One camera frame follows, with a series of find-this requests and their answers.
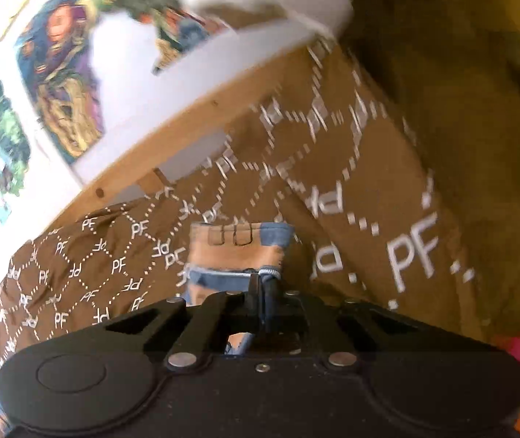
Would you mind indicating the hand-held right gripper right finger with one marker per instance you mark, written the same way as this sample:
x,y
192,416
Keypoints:
x,y
271,301

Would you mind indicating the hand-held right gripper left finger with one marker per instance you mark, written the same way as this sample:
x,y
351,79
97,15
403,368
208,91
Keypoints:
x,y
253,299

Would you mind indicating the wooden bed frame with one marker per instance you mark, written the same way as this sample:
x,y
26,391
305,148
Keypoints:
x,y
205,109

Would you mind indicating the brown printed blanket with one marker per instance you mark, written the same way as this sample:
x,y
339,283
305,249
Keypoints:
x,y
378,169

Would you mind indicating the blue pants with tan print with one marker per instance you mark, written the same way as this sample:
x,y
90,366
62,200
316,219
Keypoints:
x,y
237,255

